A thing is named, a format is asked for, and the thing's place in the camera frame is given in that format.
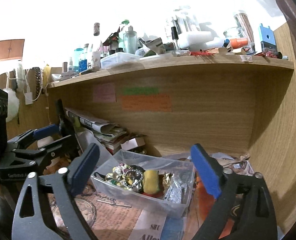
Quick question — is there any floral scrunchie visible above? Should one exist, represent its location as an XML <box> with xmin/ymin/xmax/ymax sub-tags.
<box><xmin>105</xmin><ymin>164</ymin><xmax>145</xmax><ymax>193</ymax></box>

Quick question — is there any black white braided band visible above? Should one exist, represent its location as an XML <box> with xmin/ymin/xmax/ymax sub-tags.
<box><xmin>124</xmin><ymin>168</ymin><xmax>144</xmax><ymax>189</ymax></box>

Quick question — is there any silver foil pouch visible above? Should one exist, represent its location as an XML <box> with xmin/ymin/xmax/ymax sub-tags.
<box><xmin>163</xmin><ymin>176</ymin><xmax>189</xmax><ymax>204</ymax></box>

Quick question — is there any yellow green sponge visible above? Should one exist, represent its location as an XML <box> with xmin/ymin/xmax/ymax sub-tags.
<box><xmin>143</xmin><ymin>170</ymin><xmax>160</xmax><ymax>194</ymax></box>

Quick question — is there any gold drawstring pouch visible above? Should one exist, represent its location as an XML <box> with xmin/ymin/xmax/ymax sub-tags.
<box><xmin>162</xmin><ymin>173</ymin><xmax>173</xmax><ymax>193</ymax></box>

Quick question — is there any red velvet pouch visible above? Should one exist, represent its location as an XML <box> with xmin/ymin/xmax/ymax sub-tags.
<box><xmin>142</xmin><ymin>191</ymin><xmax>164</xmax><ymax>199</ymax></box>

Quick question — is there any cream mug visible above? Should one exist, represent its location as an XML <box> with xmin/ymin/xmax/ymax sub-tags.
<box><xmin>37</xmin><ymin>136</ymin><xmax>54</xmax><ymax>148</ymax></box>

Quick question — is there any dark glass bottle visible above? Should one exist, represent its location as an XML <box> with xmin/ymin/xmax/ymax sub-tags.
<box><xmin>55</xmin><ymin>99</ymin><xmax>79</xmax><ymax>159</ymax></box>

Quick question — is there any white fluffy pompom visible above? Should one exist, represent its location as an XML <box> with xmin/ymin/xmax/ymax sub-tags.
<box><xmin>3</xmin><ymin>88</ymin><xmax>20</xmax><ymax>122</ymax></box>

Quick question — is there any white curved plastic sheet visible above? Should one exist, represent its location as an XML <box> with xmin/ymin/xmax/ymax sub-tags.
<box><xmin>76</xmin><ymin>129</ymin><xmax>114</xmax><ymax>168</ymax></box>

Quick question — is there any rolled newspaper stack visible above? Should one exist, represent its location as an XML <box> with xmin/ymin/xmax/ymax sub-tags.
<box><xmin>66</xmin><ymin>108</ymin><xmax>128</xmax><ymax>154</ymax></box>

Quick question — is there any small white cardboard box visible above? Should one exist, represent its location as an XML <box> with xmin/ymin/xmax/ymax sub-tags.
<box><xmin>121</xmin><ymin>137</ymin><xmax>145</xmax><ymax>151</ymax></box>

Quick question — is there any clear plastic storage box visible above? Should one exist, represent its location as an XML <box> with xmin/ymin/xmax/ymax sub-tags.
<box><xmin>91</xmin><ymin>150</ymin><xmax>195</xmax><ymax>218</ymax></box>

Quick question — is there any pink paper note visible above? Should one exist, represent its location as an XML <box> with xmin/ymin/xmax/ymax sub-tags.
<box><xmin>93</xmin><ymin>83</ymin><xmax>116</xmax><ymax>103</ymax></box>

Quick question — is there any green paper note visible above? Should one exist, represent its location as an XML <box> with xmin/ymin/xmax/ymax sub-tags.
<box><xmin>122</xmin><ymin>87</ymin><xmax>159</xmax><ymax>95</ymax></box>

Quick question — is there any orange paper note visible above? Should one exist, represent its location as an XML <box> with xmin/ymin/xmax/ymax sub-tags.
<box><xmin>121</xmin><ymin>94</ymin><xmax>172</xmax><ymax>112</ymax></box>

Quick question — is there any clear lidded container on shelf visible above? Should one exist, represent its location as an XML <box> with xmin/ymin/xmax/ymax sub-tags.
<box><xmin>100</xmin><ymin>52</ymin><xmax>140</xmax><ymax>69</ymax></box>

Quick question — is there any clear spray bottle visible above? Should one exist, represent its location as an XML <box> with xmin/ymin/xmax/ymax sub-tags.
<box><xmin>124</xmin><ymin>25</ymin><xmax>137</xmax><ymax>54</ymax></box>

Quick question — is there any blue box on shelf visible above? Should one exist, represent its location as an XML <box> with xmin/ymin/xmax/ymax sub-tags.
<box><xmin>259</xmin><ymin>24</ymin><xmax>277</xmax><ymax>54</ymax></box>

